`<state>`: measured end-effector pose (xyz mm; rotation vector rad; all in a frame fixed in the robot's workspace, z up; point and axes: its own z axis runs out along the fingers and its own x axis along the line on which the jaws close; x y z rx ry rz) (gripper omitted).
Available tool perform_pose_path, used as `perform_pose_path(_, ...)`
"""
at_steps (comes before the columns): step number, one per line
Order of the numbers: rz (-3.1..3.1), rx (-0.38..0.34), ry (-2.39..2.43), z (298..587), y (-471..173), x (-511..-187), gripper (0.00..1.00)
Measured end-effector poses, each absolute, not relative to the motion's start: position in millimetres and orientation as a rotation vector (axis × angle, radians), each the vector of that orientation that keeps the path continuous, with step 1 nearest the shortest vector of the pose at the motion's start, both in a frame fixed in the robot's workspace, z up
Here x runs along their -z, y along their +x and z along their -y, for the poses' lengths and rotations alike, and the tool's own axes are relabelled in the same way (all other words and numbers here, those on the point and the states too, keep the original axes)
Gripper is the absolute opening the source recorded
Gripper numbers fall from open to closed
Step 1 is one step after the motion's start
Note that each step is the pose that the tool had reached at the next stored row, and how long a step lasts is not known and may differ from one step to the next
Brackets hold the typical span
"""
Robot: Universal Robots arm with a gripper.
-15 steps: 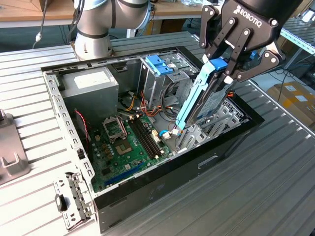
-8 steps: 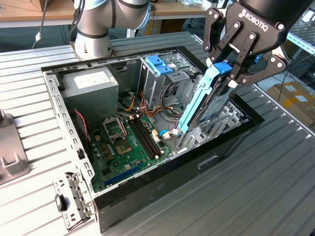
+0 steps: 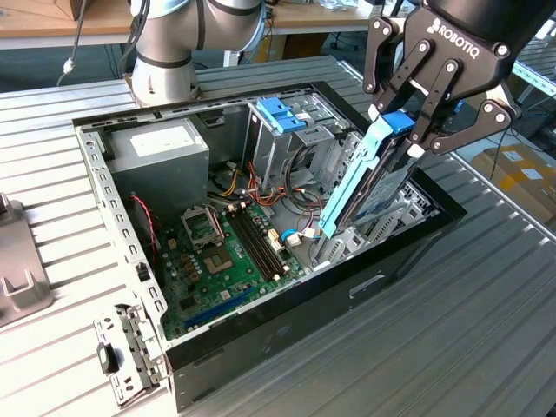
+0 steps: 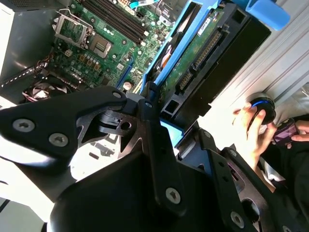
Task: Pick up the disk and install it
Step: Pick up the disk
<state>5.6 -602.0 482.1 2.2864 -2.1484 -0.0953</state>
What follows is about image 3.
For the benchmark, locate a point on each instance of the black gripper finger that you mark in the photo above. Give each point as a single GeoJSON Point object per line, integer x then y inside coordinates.
{"type": "Point", "coordinates": [378, 56]}
{"type": "Point", "coordinates": [478, 126]}

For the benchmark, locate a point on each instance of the hard disk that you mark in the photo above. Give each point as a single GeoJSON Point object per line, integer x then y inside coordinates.
{"type": "Point", "coordinates": [347, 187]}

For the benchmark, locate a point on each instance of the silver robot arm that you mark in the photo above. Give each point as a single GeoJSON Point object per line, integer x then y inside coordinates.
{"type": "Point", "coordinates": [163, 82]}

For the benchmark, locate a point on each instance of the metal disk bay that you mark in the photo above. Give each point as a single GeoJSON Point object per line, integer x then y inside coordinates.
{"type": "Point", "coordinates": [334, 249]}

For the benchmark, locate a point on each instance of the wooden desk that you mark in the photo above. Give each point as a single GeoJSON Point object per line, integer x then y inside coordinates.
{"type": "Point", "coordinates": [330, 21]}

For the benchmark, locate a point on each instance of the large cardboard box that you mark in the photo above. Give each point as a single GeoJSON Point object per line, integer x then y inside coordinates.
{"type": "Point", "coordinates": [512, 182]}

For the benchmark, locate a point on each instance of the metal drive cage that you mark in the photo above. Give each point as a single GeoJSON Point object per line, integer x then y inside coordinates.
{"type": "Point", "coordinates": [267, 152]}

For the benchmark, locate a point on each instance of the white board connector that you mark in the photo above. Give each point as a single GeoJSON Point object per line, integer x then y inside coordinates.
{"type": "Point", "coordinates": [276, 241]}

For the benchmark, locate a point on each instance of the black RAM slot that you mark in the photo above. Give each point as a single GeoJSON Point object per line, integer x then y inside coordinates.
{"type": "Point", "coordinates": [267, 238]}
{"type": "Point", "coordinates": [251, 247]}
{"type": "Point", "coordinates": [256, 244]}
{"type": "Point", "coordinates": [262, 241]}

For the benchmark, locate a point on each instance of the grey power supply unit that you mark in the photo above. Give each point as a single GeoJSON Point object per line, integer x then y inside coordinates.
{"type": "Point", "coordinates": [160, 178]}

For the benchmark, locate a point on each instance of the CPU socket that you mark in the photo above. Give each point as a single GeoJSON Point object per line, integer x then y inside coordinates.
{"type": "Point", "coordinates": [218, 262]}

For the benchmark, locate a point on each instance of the black open PC case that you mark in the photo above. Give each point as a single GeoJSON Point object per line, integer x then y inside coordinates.
{"type": "Point", "coordinates": [304, 321]}

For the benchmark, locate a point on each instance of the black case fan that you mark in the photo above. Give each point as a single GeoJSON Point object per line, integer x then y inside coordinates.
{"type": "Point", "coordinates": [142, 230]}

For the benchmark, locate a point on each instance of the blue expansion slot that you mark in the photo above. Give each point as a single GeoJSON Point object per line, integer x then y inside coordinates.
{"type": "Point", "coordinates": [217, 307]}

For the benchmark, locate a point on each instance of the green motherboard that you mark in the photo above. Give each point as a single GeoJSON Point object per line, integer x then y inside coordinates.
{"type": "Point", "coordinates": [204, 299]}

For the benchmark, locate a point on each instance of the small cardboard box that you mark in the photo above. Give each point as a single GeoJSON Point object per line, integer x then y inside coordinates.
{"type": "Point", "coordinates": [67, 11]}

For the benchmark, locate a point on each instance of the black case latch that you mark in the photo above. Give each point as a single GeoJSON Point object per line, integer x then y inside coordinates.
{"type": "Point", "coordinates": [141, 271]}

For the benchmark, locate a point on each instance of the black plastic clip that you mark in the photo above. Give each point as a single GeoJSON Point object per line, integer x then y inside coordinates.
{"type": "Point", "coordinates": [108, 358]}

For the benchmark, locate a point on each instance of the grey parts rack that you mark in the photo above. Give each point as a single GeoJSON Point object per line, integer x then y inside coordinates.
{"type": "Point", "coordinates": [17, 260]}

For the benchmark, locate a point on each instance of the blue plastic drive bracket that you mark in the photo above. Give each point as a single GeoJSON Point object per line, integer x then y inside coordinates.
{"type": "Point", "coordinates": [278, 114]}

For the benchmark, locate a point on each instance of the metal card retention bracket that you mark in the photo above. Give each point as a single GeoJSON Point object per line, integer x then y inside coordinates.
{"type": "Point", "coordinates": [139, 343]}

